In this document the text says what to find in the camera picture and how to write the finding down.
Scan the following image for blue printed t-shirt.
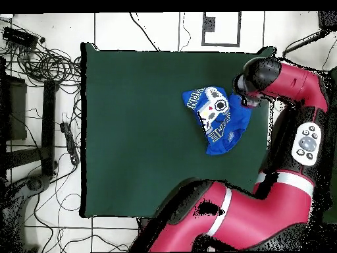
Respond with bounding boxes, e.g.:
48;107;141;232
181;86;253;156

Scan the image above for coiled black cables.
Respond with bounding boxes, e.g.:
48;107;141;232
15;47;82;86

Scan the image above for black flat panel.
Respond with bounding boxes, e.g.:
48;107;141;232
0;74;28;142

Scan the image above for grey square floor frame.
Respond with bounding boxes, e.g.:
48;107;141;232
201;11;242;48

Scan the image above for black speckled box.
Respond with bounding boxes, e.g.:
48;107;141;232
317;11;337;31

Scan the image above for dark green table cloth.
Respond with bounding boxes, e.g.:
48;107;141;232
80;42;276;221

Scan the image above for black box device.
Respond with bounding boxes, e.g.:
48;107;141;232
2;26;39;49

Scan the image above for black stand bar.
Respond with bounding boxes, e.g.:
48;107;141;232
40;79;59;177

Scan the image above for grey chair base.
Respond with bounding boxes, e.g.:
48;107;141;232
26;173;51;192

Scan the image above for black rod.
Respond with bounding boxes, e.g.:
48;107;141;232
282;29;330;57

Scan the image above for dark grey square patch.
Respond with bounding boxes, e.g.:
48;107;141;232
203;16;217;33

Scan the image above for black power strip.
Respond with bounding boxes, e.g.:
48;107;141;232
59;121;80;166

